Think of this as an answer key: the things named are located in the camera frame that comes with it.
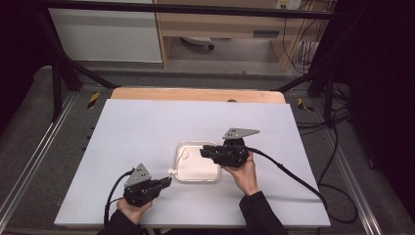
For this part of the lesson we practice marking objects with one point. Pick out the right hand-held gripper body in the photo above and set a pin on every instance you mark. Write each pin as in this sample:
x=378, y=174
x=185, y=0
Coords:
x=233, y=155

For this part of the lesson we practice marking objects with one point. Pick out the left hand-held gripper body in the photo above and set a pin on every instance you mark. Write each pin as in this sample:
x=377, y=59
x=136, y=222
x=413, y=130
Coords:
x=138, y=189

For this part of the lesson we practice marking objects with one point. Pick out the white cotton ball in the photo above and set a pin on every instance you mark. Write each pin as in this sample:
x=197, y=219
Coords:
x=172, y=171

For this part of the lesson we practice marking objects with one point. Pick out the white rectangular tray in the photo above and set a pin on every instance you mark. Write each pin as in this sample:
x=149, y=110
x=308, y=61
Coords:
x=199, y=169

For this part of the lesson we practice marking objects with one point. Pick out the thin wooden stick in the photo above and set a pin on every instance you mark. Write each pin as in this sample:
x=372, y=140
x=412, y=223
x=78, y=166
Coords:
x=180, y=160

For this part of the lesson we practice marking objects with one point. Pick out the person's left hand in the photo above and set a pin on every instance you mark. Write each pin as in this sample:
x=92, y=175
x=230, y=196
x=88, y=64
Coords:
x=132, y=211

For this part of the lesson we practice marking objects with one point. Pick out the person's right hand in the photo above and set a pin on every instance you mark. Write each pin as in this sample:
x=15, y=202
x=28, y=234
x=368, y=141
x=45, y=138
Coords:
x=245, y=178

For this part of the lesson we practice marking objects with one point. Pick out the wooden table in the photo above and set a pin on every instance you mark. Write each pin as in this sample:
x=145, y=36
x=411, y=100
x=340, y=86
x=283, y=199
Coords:
x=195, y=94

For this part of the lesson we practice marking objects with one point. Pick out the office chair base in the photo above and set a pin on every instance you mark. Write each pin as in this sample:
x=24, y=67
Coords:
x=199, y=40

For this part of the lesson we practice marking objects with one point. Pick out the light wooden desk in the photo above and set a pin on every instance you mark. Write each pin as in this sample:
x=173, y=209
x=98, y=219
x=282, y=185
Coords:
x=225, y=26

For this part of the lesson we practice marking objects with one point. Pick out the white cabinet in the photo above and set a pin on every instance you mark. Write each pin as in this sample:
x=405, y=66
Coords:
x=104, y=36

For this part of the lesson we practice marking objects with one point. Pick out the black curtain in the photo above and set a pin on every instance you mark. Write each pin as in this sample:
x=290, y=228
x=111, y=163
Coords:
x=19, y=49
x=381, y=81

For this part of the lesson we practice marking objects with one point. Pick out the aluminium floor rail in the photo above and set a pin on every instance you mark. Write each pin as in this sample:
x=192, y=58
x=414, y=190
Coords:
x=36, y=153
x=355, y=186

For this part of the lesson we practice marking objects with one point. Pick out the black metal frame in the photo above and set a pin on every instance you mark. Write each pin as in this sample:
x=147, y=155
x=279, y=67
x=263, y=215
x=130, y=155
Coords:
x=182, y=9

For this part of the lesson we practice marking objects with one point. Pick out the wall power outlet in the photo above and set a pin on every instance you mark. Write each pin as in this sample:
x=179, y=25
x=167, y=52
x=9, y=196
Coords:
x=288, y=4

